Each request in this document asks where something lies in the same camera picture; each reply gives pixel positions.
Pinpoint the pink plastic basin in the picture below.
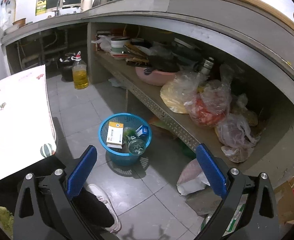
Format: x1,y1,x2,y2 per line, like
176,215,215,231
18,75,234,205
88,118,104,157
135,67,176,87

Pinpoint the yellow cooking oil bottle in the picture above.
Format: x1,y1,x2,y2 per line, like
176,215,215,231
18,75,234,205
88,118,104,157
72,51,88,89

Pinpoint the yellow white medicine box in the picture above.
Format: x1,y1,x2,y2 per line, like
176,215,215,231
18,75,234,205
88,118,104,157
106,121,124,149

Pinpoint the white sneaker shoe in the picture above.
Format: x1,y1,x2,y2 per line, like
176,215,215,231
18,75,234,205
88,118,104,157
86,184,122,233

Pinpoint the clear bag with brown contents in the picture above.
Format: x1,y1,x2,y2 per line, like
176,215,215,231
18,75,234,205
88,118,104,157
215,114,260,163

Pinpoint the blue toothpaste box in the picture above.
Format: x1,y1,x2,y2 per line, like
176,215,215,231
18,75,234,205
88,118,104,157
136,125,149,141

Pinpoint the red plastic bag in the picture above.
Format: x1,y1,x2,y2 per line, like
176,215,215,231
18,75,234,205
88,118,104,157
184,80,232,127

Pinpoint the green plastic bottle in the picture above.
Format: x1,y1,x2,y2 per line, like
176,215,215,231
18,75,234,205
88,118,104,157
123,127,146,156

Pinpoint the pink patterned tablecloth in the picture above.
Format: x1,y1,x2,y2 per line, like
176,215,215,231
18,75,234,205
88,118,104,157
0,66,56,180

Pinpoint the yellow detergent bottle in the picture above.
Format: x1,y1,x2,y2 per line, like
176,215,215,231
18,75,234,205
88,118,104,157
35,0,47,16

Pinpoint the yellow plastic bag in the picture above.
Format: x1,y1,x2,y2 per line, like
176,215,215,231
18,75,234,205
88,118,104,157
160,79,195,114

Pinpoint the white kettle jug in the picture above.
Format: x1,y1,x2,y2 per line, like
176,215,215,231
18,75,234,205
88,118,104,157
80,0,93,12

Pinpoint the brown cardboard box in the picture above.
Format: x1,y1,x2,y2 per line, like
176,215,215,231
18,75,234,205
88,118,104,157
274,176,294,224

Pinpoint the concrete kitchen counter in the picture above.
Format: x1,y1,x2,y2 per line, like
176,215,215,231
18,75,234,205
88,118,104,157
1,0,294,183

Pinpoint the white plastic bag on shelf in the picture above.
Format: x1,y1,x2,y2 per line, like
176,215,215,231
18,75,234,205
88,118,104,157
91,35,114,53

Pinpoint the metal sink faucet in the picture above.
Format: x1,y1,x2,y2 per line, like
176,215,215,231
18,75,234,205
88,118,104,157
54,0,65,16

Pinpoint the white pink sack on floor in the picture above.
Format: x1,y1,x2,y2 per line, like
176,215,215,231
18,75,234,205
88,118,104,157
176,159,210,196

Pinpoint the brown ceramic bowl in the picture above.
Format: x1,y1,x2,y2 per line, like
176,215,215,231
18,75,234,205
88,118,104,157
12,18,26,28

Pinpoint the stack of white bowls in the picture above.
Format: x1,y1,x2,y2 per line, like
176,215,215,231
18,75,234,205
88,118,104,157
110,37,131,58

